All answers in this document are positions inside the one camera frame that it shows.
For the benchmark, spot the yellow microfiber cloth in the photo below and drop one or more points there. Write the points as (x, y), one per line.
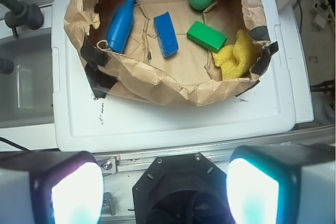
(236, 59)

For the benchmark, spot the white sink basin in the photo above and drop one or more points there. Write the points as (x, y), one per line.
(26, 93)

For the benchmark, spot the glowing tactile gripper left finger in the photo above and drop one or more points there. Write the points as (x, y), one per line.
(50, 187)

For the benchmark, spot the black octagonal mount plate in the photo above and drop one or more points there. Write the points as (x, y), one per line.
(182, 189)

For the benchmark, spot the black faucet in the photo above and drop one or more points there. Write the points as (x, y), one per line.
(22, 14)

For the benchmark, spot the white plastic bin lid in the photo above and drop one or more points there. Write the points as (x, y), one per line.
(113, 124)

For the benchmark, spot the blue sponge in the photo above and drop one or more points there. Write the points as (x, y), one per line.
(165, 34)

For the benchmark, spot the crumpled brown paper bag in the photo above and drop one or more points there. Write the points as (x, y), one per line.
(187, 78)

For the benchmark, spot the green rectangular block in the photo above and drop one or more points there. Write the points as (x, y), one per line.
(206, 37)

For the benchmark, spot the blue plastic bottle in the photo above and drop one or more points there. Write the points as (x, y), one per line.
(120, 27)

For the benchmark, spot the aluminium frame rail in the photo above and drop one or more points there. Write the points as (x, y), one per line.
(115, 162)

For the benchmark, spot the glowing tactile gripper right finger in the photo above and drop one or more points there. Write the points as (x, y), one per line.
(282, 183)

